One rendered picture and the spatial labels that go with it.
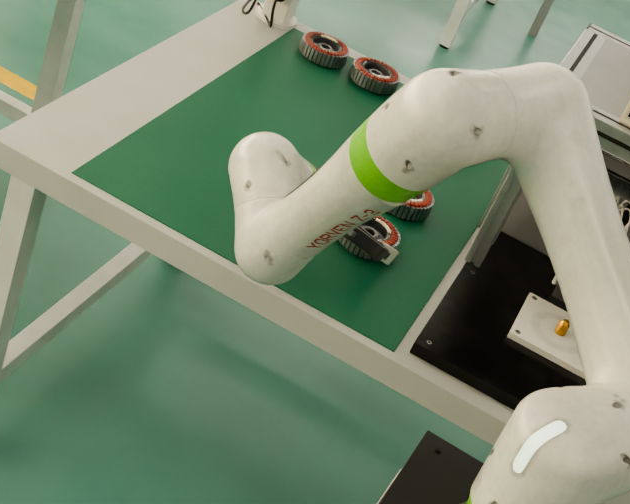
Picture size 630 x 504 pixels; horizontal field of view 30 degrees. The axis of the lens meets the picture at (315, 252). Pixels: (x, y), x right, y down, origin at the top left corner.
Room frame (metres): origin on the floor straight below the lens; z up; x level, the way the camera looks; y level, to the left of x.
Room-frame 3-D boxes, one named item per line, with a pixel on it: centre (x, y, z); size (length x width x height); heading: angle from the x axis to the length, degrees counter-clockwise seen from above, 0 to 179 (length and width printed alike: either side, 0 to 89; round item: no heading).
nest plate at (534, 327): (1.70, -0.44, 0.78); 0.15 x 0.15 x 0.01; 79
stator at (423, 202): (1.96, -0.12, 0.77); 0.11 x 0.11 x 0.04
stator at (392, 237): (1.78, -0.07, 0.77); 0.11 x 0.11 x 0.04
